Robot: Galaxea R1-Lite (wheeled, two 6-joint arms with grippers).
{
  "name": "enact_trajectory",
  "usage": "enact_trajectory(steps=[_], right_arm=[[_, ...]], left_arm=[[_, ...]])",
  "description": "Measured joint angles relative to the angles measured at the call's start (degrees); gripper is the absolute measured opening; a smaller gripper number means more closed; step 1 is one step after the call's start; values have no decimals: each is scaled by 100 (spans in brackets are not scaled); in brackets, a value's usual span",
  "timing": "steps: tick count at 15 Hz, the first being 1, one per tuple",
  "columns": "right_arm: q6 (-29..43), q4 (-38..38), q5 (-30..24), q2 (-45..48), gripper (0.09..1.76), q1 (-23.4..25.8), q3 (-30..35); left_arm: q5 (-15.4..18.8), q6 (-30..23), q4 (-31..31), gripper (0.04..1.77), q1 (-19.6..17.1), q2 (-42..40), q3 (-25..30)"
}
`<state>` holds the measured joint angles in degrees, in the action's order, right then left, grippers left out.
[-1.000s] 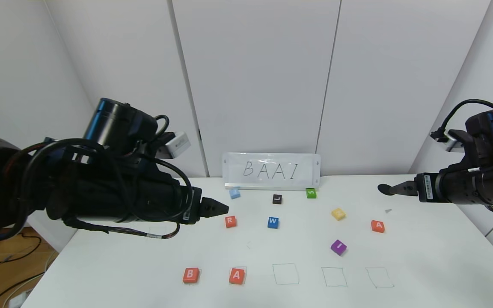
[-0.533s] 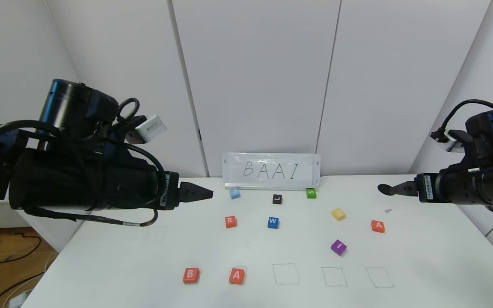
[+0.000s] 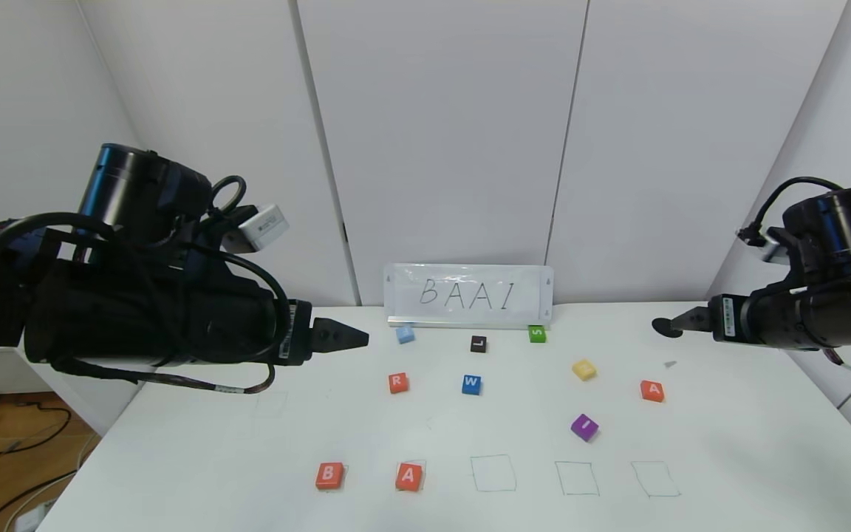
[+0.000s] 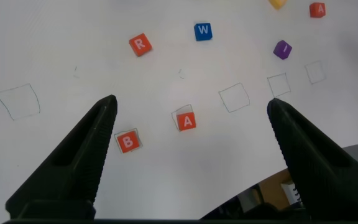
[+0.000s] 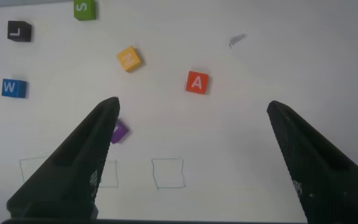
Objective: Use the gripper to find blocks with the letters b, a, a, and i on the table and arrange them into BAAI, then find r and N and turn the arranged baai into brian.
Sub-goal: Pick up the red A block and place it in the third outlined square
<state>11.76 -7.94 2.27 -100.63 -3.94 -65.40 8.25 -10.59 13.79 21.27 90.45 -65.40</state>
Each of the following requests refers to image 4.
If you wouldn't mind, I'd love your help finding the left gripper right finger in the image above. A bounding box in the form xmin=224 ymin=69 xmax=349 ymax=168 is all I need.
xmin=266 ymin=98 xmax=358 ymax=221

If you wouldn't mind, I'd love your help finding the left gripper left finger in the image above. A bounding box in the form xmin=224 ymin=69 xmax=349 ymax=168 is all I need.
xmin=5 ymin=94 xmax=119 ymax=220

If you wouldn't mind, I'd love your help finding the orange letter B block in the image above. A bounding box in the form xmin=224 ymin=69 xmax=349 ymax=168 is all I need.
xmin=114 ymin=128 xmax=143 ymax=154

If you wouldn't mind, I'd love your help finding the orange letter A block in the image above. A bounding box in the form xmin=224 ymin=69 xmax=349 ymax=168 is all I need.
xmin=175 ymin=111 xmax=197 ymax=132
xmin=309 ymin=2 xmax=327 ymax=19

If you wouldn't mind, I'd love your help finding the purple letter I block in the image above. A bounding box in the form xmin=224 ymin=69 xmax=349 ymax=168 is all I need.
xmin=272 ymin=39 xmax=293 ymax=60

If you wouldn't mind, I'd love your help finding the white power strip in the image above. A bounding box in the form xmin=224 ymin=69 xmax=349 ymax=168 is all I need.
xmin=280 ymin=180 xmax=301 ymax=205

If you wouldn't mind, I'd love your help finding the orange letter R block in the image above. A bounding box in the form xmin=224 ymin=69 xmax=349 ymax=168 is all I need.
xmin=128 ymin=32 xmax=153 ymax=58

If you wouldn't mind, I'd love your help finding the yellow letter Z block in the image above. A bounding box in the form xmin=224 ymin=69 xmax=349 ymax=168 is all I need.
xmin=268 ymin=0 xmax=288 ymax=11

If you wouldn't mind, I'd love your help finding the blue letter W block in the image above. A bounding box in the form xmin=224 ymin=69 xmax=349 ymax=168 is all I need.
xmin=193 ymin=22 xmax=213 ymax=42

